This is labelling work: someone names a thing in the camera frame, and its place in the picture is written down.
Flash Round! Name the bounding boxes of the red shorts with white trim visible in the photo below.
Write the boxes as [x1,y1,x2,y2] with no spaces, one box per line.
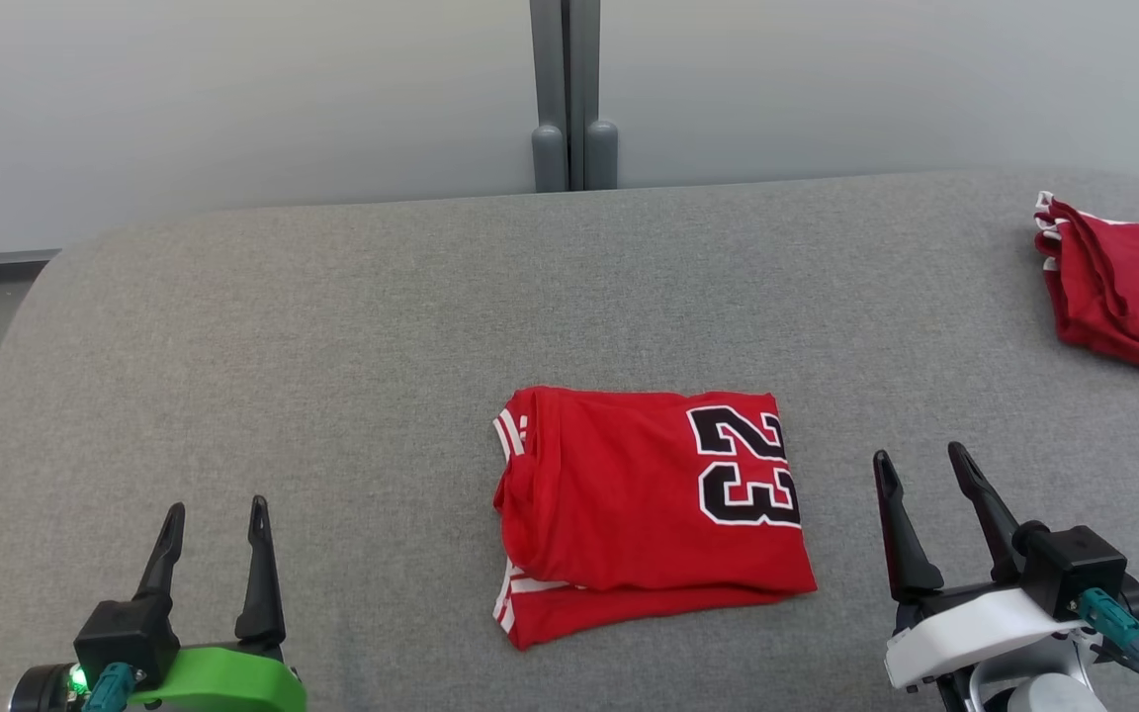
[1031,190,1139,390]

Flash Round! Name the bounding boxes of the teal left camera connector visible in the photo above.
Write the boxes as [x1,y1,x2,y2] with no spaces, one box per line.
[82,662,141,712]

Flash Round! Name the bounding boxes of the black left gripper motor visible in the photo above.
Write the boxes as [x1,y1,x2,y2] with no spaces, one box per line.
[7,662,88,712]

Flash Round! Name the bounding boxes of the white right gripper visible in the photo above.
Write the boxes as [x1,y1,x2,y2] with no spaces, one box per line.
[872,440,1091,691]

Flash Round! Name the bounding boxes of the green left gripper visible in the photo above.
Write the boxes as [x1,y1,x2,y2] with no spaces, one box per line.
[129,494,309,712]

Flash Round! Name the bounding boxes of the red jersey with number 23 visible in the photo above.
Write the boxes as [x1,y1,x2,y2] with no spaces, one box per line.
[491,385,819,652]

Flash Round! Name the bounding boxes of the grey partition post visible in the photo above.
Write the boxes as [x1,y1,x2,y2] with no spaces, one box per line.
[527,0,621,193]

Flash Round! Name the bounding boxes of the teal camera connector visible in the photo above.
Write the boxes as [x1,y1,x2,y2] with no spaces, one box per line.
[82,662,141,712]
[1073,587,1139,667]

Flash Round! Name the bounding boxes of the teal right camera connector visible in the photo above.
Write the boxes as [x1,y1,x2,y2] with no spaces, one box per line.
[1073,587,1139,667]

